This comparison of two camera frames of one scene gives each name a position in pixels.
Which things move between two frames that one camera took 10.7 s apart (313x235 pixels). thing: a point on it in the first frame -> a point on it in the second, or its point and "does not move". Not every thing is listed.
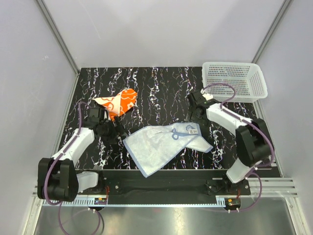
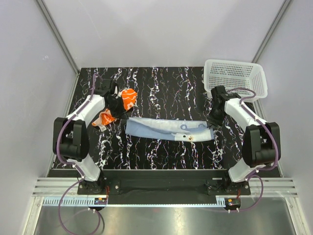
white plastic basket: x=233 y=82 does not move
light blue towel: x=150 y=147 -> x=169 y=129
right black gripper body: x=194 y=118 -> x=216 y=117
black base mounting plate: x=168 y=183 does not move
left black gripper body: x=109 y=132 -> x=117 y=108
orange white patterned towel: x=118 y=105 does not move
